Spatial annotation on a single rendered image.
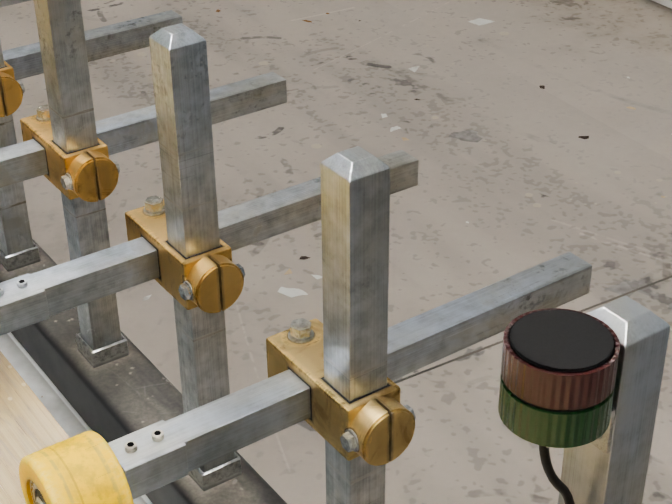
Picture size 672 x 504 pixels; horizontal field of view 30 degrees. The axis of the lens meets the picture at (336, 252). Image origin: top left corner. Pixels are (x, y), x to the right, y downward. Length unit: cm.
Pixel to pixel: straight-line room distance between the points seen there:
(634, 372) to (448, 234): 236
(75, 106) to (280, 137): 222
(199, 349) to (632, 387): 57
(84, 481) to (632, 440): 38
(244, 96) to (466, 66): 253
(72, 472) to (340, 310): 22
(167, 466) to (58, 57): 50
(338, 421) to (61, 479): 21
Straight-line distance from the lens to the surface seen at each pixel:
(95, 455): 90
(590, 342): 66
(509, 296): 108
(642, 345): 69
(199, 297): 111
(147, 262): 116
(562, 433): 66
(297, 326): 100
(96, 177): 132
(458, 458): 238
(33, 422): 107
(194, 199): 110
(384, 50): 406
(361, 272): 88
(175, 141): 107
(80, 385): 146
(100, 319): 143
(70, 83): 129
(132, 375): 144
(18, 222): 163
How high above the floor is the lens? 156
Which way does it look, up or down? 32 degrees down
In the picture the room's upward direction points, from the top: 1 degrees counter-clockwise
